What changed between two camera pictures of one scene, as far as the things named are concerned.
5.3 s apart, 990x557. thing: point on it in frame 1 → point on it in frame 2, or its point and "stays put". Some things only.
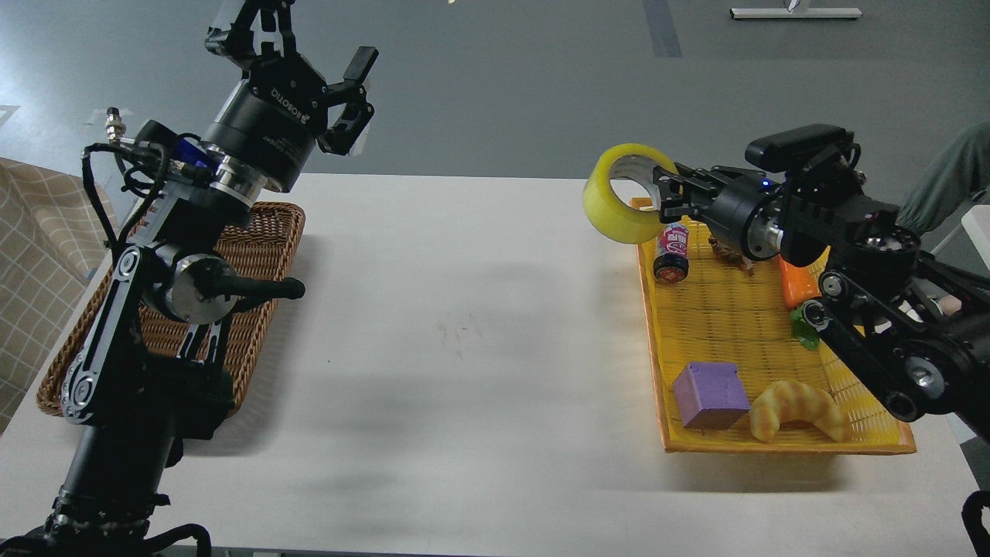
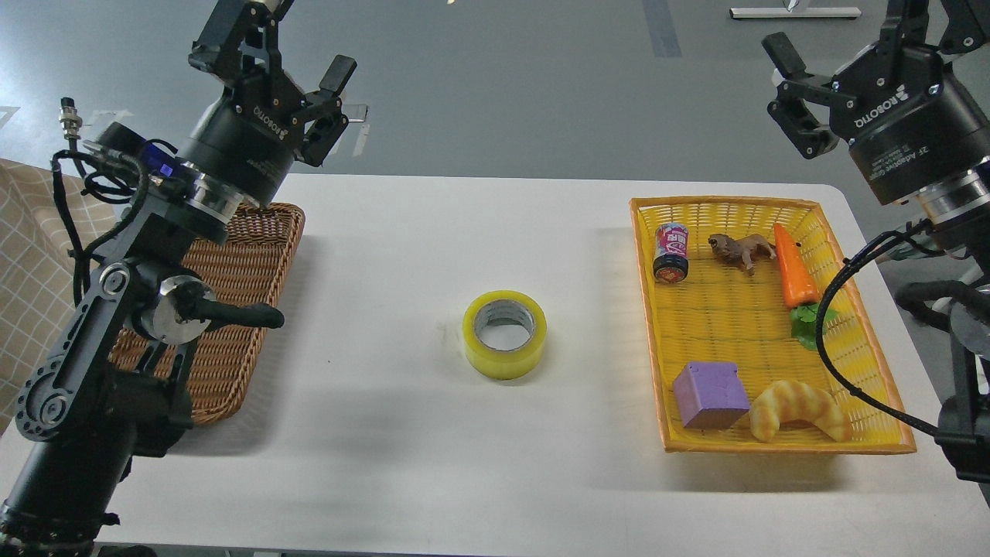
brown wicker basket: x=259 y=243 stays put
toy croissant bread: x=787 y=401 stays put
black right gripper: x=748 y=206 → x=910 y=122
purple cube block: x=711 y=395 stays put
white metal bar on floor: x=793 y=12 stays put
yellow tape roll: x=613 y=217 → x=504 y=334
